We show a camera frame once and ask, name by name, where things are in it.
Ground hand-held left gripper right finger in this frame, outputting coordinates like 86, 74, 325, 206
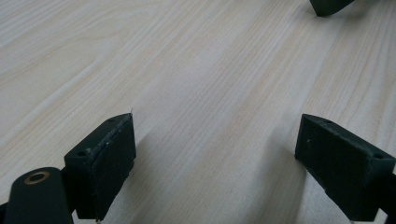
294, 113, 396, 222

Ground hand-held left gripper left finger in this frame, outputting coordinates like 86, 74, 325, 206
64, 112, 137, 222

